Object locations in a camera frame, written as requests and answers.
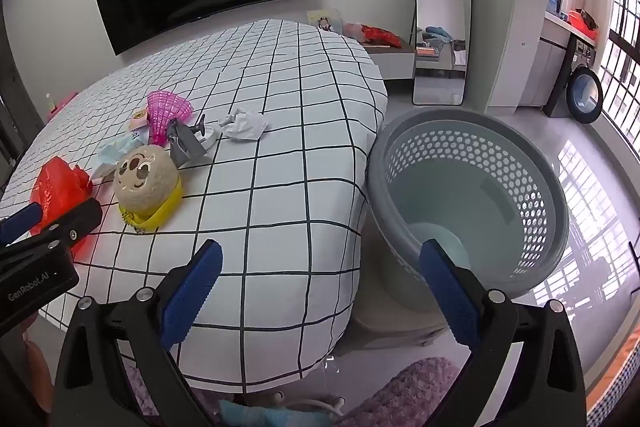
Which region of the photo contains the grey counter cabinet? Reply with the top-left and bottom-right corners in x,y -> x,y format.
532,9 -> 598,108

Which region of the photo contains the light blue towel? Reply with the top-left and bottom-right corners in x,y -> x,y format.
217,399 -> 341,427

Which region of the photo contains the white paper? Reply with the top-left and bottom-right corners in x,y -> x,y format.
219,108 -> 268,142

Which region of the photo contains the grey perforated laundry basket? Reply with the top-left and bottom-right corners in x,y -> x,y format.
365,108 -> 571,313

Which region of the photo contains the person's left hand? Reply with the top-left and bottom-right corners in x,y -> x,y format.
22,339 -> 53,413

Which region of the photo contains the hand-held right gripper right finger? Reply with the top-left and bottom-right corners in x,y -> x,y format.
419,238 -> 587,427

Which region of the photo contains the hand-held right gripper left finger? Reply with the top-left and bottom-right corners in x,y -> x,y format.
52,238 -> 224,427

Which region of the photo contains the white cable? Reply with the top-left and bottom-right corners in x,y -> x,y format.
280,394 -> 346,423

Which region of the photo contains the tall standing mirror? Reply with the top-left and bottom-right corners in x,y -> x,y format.
405,0 -> 473,106

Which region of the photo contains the red plastic bag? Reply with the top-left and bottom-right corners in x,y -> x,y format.
30,157 -> 93,258

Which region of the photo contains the purple fluffy rug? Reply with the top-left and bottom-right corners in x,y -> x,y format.
122,356 -> 473,427

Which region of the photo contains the white checkered bed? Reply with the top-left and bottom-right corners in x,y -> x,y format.
0,19 -> 446,394

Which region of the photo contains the white tape ring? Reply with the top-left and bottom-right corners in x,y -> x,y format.
192,114 -> 223,152

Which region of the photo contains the pink mesh basket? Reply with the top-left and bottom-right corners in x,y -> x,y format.
146,90 -> 195,146

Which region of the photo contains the grey low cabinet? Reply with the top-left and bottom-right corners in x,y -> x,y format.
365,42 -> 417,82

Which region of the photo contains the round beige plush toy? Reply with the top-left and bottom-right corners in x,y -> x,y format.
113,144 -> 183,233

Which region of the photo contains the red patterned bag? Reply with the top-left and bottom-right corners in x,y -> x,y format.
359,25 -> 403,48

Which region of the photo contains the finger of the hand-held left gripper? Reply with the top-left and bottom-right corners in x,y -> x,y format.
30,198 -> 103,253
0,202 -> 46,247

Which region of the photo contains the washing machine with blue door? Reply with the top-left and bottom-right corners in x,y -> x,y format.
542,32 -> 603,125

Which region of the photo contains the tall white cabinet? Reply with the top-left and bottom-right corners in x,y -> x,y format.
487,0 -> 553,116

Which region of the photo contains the yellow pink snack packet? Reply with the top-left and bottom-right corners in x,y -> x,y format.
129,107 -> 151,132

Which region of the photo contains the framed child photo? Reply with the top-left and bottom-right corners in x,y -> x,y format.
306,8 -> 345,34

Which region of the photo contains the houndstooth cloth with orange edge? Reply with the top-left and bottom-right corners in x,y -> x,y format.
587,332 -> 640,427

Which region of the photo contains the grey cloth piece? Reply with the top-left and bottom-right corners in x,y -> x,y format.
166,119 -> 208,166

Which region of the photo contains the red plastic basin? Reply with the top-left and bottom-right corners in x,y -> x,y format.
567,8 -> 600,32

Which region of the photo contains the barred window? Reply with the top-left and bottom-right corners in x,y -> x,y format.
597,0 -> 640,148

